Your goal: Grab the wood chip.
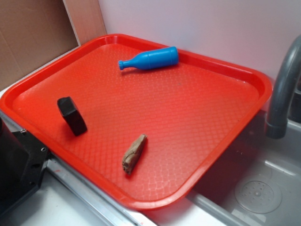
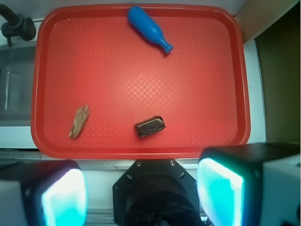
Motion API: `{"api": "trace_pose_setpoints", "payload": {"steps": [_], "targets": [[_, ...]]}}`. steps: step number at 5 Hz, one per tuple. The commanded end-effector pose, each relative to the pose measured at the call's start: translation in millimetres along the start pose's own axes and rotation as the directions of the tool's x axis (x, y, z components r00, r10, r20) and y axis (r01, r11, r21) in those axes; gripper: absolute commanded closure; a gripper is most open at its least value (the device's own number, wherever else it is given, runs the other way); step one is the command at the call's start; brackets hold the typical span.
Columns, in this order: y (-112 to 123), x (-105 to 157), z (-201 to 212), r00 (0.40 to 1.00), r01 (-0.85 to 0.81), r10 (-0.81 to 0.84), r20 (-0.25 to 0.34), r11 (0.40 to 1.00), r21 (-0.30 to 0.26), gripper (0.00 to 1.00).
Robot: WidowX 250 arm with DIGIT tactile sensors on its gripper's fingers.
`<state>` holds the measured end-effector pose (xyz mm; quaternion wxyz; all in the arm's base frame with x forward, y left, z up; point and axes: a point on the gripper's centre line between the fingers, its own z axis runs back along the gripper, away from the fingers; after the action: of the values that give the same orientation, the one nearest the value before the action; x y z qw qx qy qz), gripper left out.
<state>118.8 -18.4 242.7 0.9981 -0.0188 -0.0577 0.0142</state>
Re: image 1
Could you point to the brown wood chip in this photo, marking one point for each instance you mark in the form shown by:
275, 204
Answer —
132, 155

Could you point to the red plastic tray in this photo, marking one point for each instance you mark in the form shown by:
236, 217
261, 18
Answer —
190, 112

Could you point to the blue plastic toy bottle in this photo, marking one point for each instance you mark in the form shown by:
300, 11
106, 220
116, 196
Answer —
152, 59

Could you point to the black rectangular block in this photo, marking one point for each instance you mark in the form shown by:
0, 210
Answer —
71, 115

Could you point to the grey toy sink basin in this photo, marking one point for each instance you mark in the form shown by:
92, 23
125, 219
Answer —
256, 181

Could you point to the grey toy sink faucet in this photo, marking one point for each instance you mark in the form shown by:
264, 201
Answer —
285, 102

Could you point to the brown cardboard panel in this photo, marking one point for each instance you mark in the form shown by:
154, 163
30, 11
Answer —
35, 32

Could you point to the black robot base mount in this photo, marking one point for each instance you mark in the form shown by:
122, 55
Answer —
23, 159

